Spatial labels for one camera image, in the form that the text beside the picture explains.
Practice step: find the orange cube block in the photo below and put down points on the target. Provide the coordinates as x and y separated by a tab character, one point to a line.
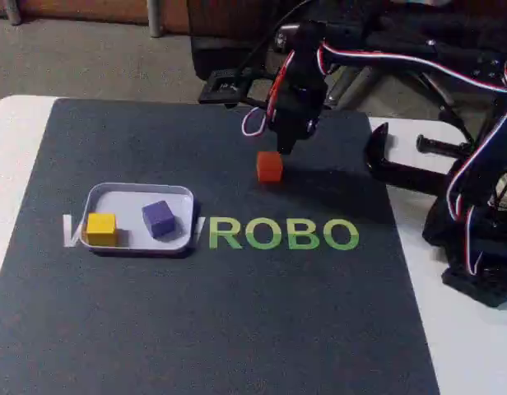
269	166

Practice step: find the purple cube block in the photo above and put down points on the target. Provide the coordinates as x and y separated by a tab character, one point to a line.
158	220

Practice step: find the yellow cube block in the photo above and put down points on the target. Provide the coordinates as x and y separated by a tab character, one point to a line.
100	230

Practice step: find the white rectangular tray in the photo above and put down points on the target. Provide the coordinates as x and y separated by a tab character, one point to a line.
130	197

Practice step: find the chrome office chair base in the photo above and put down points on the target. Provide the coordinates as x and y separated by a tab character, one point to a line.
352	82

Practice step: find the black table clamp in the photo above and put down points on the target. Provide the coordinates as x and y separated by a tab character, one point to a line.
401	170

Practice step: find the grey metal table leg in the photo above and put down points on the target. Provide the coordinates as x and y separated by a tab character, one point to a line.
155	18
12	12

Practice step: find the black mat with ROBO print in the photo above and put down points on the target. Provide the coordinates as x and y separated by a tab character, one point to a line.
196	321

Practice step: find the black gripper camera mount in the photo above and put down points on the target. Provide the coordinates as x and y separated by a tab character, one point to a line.
224	88

